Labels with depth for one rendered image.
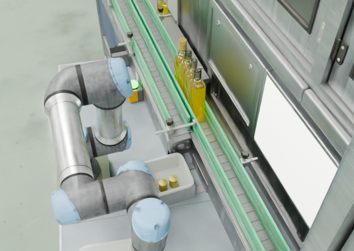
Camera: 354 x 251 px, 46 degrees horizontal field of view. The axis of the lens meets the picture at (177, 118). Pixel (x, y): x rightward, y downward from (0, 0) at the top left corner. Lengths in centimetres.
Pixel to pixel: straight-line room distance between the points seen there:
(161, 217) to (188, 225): 81
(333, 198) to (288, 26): 84
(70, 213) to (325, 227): 53
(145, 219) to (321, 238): 37
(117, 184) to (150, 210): 11
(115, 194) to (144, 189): 6
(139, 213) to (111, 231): 81
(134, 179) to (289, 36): 66
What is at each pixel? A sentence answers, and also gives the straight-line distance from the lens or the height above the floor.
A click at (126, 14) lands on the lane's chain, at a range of 243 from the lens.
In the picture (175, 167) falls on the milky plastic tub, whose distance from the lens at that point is 177.
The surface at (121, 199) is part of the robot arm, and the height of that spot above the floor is 143.
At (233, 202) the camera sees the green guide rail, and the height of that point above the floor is 92.
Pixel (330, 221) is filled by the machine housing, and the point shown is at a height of 173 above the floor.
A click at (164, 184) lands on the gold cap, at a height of 81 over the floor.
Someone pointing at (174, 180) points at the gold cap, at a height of 81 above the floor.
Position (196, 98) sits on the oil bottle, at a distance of 168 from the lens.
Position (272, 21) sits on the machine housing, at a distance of 139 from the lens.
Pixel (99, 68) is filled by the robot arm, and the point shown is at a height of 145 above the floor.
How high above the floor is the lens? 219
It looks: 47 degrees down
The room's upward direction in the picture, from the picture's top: straight up
